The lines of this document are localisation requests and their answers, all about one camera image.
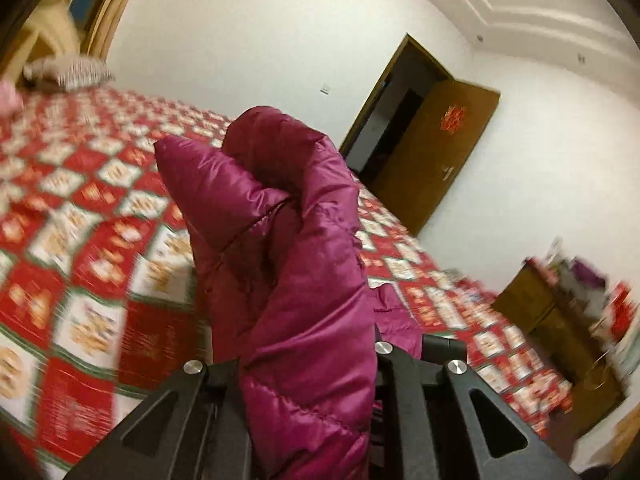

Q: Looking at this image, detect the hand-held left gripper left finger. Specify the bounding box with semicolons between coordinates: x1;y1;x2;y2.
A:
62;359;253;480

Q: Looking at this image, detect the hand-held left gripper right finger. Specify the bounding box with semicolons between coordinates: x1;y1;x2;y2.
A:
370;335;583;480

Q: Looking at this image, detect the magenta puffer jacket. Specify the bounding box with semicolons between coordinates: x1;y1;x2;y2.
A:
153;105;423;480

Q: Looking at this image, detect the pile of clothes and packets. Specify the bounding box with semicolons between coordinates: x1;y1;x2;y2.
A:
525;240;640;356

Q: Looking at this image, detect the brown wooden cabinet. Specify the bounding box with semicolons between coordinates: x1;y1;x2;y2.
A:
491;257;628;436

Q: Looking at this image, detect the brown wooden door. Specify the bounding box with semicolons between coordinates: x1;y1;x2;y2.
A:
372;79;501;236

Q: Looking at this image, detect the red patterned bed quilt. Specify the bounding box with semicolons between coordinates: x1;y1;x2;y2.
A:
0;85;573;476

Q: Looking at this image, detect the red paper door decoration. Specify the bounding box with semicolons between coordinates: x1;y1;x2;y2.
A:
440;105;467;135

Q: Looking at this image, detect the striped pillow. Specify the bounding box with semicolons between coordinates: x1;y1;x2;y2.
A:
22;57;116;92

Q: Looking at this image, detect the pink folded blanket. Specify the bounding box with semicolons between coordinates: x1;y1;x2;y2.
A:
0;80;23;113

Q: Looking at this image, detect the tan patterned curtain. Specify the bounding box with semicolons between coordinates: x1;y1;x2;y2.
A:
82;0;151;61

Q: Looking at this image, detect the dark wooden door frame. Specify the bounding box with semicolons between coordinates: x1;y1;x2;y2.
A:
339;34;456;186

